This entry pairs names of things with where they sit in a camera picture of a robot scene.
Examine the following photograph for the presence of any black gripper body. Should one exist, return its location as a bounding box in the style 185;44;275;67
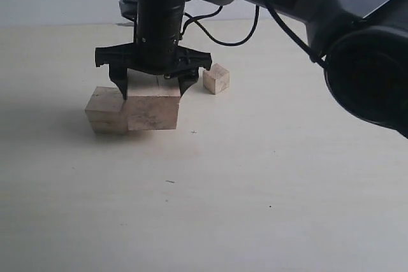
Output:
95;43;212;78

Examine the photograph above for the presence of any smallest wooden cube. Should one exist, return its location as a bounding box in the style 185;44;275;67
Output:
202;64;230;95

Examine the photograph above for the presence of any second largest wooden cube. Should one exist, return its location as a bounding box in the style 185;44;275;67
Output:
85;87;128;134

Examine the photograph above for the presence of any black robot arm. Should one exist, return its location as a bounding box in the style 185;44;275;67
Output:
94;0;407;136

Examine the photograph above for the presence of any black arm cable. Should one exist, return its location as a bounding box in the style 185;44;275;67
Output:
180;0;329;69

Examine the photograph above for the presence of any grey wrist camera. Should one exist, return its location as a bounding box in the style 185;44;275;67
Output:
119;0;138;23

